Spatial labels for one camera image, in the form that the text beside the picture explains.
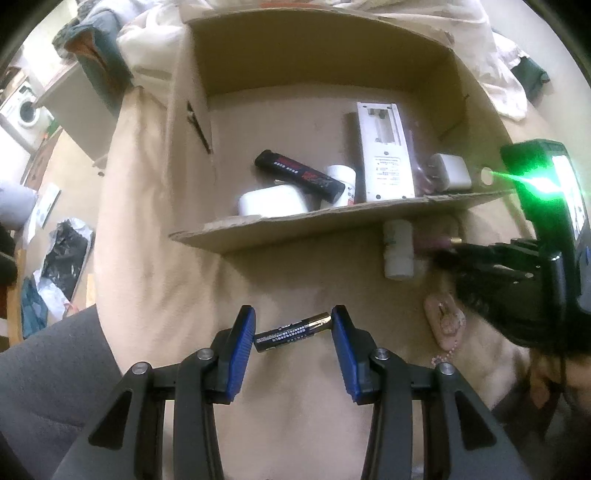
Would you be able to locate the black rectangular lighter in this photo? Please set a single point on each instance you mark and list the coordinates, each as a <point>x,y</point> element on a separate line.
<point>300,177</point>

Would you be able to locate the white floral pillow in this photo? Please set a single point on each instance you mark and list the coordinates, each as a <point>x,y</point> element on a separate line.
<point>510,48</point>

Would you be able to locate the person's grey trouser leg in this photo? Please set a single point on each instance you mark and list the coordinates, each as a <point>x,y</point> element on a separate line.
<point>46,378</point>

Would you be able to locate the white plastic tube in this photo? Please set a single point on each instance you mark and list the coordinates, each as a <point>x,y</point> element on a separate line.
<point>398,251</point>

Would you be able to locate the black and gold battery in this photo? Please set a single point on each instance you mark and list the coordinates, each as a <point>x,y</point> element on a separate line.
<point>291,336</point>

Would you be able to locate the small white bottle red label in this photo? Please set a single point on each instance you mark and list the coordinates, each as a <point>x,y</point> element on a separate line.
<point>345,182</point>

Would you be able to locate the pink tube with gold tip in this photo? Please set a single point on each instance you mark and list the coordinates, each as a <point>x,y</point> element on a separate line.
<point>436,242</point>

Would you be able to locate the green and orange cushion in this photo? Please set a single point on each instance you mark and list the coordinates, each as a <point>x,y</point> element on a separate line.
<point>92,34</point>

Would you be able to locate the cardboard box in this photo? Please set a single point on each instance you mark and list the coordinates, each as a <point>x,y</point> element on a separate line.
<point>300,110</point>

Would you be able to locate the teal cloth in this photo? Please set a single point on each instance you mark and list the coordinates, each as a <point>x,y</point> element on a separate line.
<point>32,309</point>

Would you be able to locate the person's right hand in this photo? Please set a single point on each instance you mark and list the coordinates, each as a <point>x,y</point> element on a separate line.
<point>547,378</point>

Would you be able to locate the white remote control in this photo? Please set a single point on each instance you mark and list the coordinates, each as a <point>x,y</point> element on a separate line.
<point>384,157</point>

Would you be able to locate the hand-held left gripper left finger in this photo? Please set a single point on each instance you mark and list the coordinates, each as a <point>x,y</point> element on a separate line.
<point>240,353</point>

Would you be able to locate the black plastic bag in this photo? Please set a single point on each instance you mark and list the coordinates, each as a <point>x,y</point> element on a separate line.
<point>64,258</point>

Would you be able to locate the white low cabinet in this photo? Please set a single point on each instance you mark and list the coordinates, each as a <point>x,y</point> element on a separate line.
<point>74,99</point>

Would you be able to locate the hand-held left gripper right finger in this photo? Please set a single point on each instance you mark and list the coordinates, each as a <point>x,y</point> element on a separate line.
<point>346,353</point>

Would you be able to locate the pale grey bag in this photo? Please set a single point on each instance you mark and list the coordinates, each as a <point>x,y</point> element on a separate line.
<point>14,203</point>

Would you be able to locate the dark green pillow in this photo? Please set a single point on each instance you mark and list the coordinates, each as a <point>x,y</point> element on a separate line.
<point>533,77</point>

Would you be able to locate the white rounded case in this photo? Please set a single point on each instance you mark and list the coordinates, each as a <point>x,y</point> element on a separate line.
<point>272,203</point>

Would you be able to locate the pinkish perfume bottle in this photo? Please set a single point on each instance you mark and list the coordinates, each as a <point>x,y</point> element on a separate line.
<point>421,177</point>

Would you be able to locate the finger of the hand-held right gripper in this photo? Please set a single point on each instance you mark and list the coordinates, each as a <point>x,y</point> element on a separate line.
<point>489,256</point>
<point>489,295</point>

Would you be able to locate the white charger plug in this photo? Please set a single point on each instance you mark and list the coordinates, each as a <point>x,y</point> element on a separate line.
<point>450,173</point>

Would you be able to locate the white paper sheet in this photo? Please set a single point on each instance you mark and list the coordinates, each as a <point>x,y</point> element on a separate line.
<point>45,205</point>

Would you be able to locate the white washing machine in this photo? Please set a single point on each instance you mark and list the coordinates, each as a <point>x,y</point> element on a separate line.
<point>23,108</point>

